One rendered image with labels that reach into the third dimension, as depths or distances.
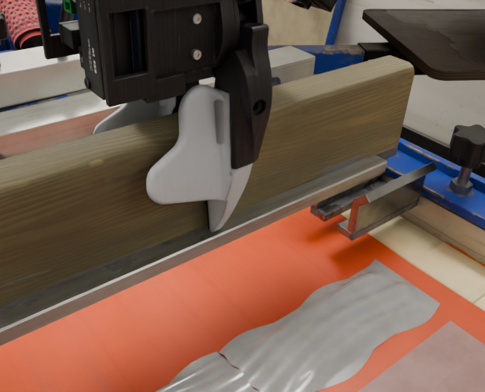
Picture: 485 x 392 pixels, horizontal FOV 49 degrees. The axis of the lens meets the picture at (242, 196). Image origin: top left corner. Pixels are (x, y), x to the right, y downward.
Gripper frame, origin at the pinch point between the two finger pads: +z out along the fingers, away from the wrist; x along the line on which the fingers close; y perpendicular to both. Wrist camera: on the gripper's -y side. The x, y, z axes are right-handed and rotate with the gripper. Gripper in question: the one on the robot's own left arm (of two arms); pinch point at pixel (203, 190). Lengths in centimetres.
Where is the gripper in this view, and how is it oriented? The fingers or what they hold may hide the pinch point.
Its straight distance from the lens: 32.9
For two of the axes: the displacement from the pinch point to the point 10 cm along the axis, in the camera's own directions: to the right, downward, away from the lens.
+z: -0.4, 8.3, 5.5
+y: -7.9, 3.2, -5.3
